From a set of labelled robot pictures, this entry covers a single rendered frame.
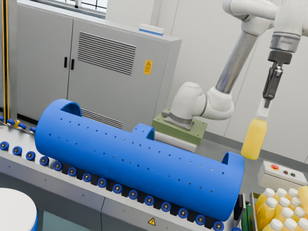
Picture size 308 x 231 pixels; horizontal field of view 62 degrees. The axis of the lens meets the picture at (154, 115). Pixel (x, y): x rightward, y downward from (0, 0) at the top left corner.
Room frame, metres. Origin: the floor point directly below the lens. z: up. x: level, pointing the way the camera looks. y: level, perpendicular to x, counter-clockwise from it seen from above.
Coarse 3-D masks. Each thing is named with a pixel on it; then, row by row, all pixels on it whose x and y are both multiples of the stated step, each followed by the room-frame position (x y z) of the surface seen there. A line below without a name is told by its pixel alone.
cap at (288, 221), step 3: (288, 219) 0.82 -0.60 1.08; (291, 219) 0.82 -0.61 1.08; (285, 222) 0.81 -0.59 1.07; (288, 222) 0.80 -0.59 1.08; (291, 222) 0.80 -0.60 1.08; (294, 222) 0.81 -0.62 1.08; (288, 225) 0.79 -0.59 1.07; (291, 225) 0.79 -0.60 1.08; (294, 225) 0.79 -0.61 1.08; (291, 228) 0.79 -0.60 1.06; (294, 228) 0.79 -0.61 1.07
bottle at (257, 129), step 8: (256, 120) 0.91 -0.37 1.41; (264, 120) 0.90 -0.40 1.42; (248, 128) 0.91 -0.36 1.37; (256, 128) 0.89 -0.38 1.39; (264, 128) 0.89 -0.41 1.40; (248, 136) 0.90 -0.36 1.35; (256, 136) 0.88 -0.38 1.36; (264, 136) 0.89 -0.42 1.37; (248, 144) 0.88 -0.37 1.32; (256, 144) 0.88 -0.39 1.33; (248, 152) 0.87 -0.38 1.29; (256, 152) 0.87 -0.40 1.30
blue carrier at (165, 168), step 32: (64, 128) 0.96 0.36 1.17; (96, 128) 0.96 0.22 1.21; (64, 160) 0.95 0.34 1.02; (96, 160) 0.90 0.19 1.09; (128, 160) 0.88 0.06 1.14; (160, 160) 0.87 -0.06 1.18; (192, 160) 0.88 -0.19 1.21; (224, 160) 1.06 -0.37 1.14; (160, 192) 0.85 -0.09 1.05; (192, 192) 0.81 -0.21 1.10; (224, 192) 0.80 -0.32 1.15
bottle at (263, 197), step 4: (264, 192) 0.99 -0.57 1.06; (260, 196) 0.99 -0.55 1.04; (264, 196) 0.97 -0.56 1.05; (268, 196) 0.97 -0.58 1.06; (260, 200) 0.97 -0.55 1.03; (264, 200) 0.96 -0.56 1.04; (256, 204) 0.98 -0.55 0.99; (260, 204) 0.96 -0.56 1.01; (256, 208) 0.97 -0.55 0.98; (256, 212) 0.97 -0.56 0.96
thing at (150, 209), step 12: (12, 156) 1.01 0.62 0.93; (36, 168) 0.98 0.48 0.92; (48, 168) 0.98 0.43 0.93; (72, 180) 0.95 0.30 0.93; (96, 192) 0.91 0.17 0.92; (108, 192) 0.91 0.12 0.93; (132, 204) 0.88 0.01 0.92; (144, 204) 0.88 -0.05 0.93; (168, 216) 0.86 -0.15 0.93; (192, 228) 0.83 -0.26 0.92; (204, 228) 0.83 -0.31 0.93
